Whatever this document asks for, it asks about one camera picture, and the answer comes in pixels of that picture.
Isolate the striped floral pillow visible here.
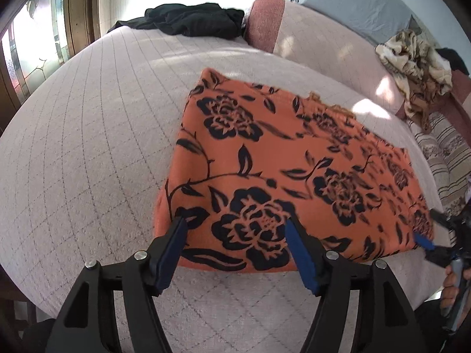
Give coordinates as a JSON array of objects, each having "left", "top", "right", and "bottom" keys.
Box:
[{"left": 407, "top": 112, "right": 471, "bottom": 214}]

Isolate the wooden stained glass door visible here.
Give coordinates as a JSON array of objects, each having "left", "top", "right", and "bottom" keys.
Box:
[{"left": 0, "top": 0, "right": 100, "bottom": 118}]

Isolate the beige brown floral blanket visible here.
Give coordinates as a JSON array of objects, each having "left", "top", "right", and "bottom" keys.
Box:
[{"left": 374, "top": 29, "right": 453, "bottom": 135}]

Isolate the person's right hand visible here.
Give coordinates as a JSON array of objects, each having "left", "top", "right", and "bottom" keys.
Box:
[{"left": 440, "top": 264, "right": 461, "bottom": 317}]

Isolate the small black garment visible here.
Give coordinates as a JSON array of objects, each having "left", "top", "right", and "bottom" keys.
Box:
[{"left": 436, "top": 48, "right": 471, "bottom": 72}]

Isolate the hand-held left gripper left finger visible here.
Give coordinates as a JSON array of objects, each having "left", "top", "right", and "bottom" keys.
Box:
[{"left": 44, "top": 216, "right": 189, "bottom": 353}]

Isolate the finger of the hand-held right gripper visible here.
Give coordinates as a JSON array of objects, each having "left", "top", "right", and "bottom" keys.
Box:
[
  {"left": 429, "top": 209, "right": 457, "bottom": 229},
  {"left": 413, "top": 232, "right": 454, "bottom": 266}
]

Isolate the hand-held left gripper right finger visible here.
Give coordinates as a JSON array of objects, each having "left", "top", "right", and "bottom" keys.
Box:
[{"left": 285, "top": 218, "right": 431, "bottom": 353}]

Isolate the grey pillow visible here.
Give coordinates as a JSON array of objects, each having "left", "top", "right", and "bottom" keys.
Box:
[{"left": 294, "top": 0, "right": 422, "bottom": 46}]

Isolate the pink quilted backrest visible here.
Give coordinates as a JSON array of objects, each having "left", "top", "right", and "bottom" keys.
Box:
[{"left": 245, "top": 0, "right": 471, "bottom": 126}]

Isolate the black crumpled cloth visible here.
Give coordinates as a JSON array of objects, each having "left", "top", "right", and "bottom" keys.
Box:
[{"left": 107, "top": 3, "right": 245, "bottom": 39}]

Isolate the orange black floral shirt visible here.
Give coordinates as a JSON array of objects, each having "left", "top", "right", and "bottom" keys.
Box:
[{"left": 154, "top": 67, "right": 435, "bottom": 274}]

